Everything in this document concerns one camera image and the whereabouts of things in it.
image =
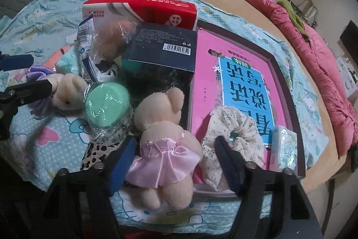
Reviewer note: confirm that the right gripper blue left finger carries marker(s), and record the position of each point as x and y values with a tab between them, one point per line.
118	163

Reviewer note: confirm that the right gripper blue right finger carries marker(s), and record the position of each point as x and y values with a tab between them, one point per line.
232	164

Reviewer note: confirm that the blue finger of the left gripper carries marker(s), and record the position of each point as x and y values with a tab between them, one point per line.
15	62
26	93

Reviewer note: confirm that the beige bear pink dress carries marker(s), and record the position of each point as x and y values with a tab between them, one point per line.
168	155

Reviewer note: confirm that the mint green tissue pack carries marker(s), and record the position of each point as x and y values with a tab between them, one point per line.
69	62

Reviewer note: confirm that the leopard print fabric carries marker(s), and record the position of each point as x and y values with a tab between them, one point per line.
102	145

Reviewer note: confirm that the floral cream scrunchie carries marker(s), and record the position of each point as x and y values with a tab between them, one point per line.
240	132

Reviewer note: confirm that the small light blue tissue pack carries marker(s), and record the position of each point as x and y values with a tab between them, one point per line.
283	149

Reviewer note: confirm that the beige bear purple bow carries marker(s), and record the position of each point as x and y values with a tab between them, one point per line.
67	91

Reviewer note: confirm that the blue white wipes packet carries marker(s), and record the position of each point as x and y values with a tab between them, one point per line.
91	70

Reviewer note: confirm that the brown plush in plastic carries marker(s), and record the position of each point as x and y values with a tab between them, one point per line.
111	38

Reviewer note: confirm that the dark blue cardboard box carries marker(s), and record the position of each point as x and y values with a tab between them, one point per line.
158	58

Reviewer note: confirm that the pink quilt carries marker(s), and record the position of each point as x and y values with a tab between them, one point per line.
321	64

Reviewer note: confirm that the white drawer cabinet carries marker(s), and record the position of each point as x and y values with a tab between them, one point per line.
348	81

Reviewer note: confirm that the green cloth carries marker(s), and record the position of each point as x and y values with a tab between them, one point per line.
294	18

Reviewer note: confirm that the red white tissue box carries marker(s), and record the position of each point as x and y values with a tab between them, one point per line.
169	12

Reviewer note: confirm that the black wall television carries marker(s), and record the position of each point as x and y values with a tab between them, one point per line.
349	37

